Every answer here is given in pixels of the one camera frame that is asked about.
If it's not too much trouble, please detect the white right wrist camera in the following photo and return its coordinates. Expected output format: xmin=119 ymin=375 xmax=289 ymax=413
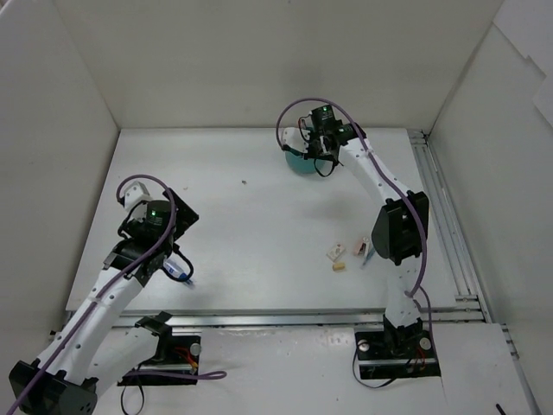
xmin=280 ymin=127 xmax=310 ymax=159

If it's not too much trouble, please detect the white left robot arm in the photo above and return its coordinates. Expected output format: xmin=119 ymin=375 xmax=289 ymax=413
xmin=9 ymin=182 xmax=199 ymax=414

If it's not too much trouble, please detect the white boxed eraser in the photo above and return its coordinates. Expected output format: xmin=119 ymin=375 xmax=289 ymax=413
xmin=326 ymin=243 xmax=346 ymax=263

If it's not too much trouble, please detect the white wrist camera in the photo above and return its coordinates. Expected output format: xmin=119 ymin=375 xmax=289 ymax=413
xmin=119 ymin=181 xmax=151 ymax=212
xmin=280 ymin=127 xmax=310 ymax=159

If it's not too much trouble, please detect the light blue pen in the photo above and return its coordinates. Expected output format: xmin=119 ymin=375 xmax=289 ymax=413
xmin=360 ymin=250 xmax=375 ymax=269

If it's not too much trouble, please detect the teal round compartment organizer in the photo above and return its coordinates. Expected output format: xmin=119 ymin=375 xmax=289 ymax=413
xmin=284 ymin=151 xmax=318 ymax=175

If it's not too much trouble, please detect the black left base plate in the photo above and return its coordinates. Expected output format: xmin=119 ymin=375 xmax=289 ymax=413
xmin=117 ymin=335 xmax=201 ymax=386

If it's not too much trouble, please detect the white blue correction tape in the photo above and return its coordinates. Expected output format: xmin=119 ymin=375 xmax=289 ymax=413
xmin=162 ymin=259 xmax=194 ymax=288

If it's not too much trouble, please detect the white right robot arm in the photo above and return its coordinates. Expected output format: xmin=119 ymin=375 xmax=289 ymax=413
xmin=306 ymin=99 xmax=429 ymax=356

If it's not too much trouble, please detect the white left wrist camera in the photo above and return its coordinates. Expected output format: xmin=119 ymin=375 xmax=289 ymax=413
xmin=119 ymin=181 xmax=151 ymax=212

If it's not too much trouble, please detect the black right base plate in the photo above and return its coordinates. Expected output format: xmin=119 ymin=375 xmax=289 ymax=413
xmin=353 ymin=329 xmax=442 ymax=388

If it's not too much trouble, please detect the aluminium front rail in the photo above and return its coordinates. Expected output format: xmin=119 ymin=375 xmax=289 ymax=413
xmin=64 ymin=307 xmax=390 ymax=329

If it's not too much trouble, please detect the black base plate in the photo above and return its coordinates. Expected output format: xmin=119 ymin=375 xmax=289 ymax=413
xmin=117 ymin=335 xmax=201 ymax=386
xmin=353 ymin=329 xmax=442 ymax=388

